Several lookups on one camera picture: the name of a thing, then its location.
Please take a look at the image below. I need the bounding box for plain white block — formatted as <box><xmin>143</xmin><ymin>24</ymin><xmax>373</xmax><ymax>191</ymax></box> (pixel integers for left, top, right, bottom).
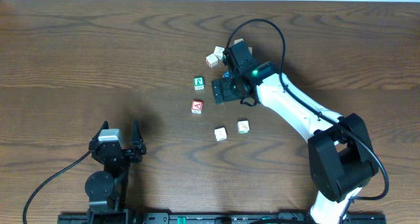
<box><xmin>214</xmin><ymin>127</ymin><xmax>227</xmax><ymax>141</ymax></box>

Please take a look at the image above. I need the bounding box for green letter block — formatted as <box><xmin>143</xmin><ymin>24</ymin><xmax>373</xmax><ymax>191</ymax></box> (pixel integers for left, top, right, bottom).
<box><xmin>194</xmin><ymin>76</ymin><xmax>205</xmax><ymax>91</ymax></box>

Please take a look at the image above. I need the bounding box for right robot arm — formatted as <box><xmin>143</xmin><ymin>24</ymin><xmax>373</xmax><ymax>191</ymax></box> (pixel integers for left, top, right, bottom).
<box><xmin>211</xmin><ymin>61</ymin><xmax>383</xmax><ymax>223</ymax></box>

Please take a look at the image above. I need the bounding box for red edged white block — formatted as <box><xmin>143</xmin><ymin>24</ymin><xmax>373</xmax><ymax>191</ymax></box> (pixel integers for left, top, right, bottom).
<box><xmin>205</xmin><ymin>53</ymin><xmax>219</xmax><ymax>68</ymax></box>

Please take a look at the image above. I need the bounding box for white picture block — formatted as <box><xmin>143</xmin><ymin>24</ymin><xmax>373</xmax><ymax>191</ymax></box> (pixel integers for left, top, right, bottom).
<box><xmin>213</xmin><ymin>46</ymin><xmax>225</xmax><ymax>60</ymax></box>

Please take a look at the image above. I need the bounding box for green picture block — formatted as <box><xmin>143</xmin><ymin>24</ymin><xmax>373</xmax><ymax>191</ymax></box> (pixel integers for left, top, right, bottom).
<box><xmin>237</xmin><ymin>120</ymin><xmax>250</xmax><ymax>134</ymax></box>

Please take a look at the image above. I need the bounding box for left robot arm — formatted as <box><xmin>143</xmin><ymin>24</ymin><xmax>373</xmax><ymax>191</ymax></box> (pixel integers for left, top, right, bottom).
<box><xmin>85</xmin><ymin>120</ymin><xmax>146</xmax><ymax>224</ymax></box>

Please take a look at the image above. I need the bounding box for blue letter X block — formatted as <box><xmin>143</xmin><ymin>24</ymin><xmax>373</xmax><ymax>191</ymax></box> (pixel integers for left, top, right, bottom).
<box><xmin>222</xmin><ymin>72</ymin><xmax>230</xmax><ymax>78</ymax></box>

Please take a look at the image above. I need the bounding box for red letter A block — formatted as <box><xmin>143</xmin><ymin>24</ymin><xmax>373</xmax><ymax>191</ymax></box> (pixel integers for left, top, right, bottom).
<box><xmin>191</xmin><ymin>100</ymin><xmax>203</xmax><ymax>114</ymax></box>

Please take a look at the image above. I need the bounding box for yellow picture block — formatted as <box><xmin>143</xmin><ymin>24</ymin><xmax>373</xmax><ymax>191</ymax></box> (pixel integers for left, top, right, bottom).
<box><xmin>234</xmin><ymin>39</ymin><xmax>244</xmax><ymax>45</ymax></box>

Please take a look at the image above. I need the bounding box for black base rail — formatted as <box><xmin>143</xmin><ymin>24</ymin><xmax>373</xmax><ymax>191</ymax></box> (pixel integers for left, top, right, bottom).
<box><xmin>57</xmin><ymin>208</ymin><xmax>387</xmax><ymax>224</ymax></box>

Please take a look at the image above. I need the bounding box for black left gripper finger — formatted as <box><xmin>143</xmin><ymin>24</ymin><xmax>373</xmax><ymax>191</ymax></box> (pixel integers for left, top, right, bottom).
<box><xmin>131</xmin><ymin>120</ymin><xmax>144</xmax><ymax>148</ymax></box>
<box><xmin>92</xmin><ymin>121</ymin><xmax>109</xmax><ymax>141</ymax></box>

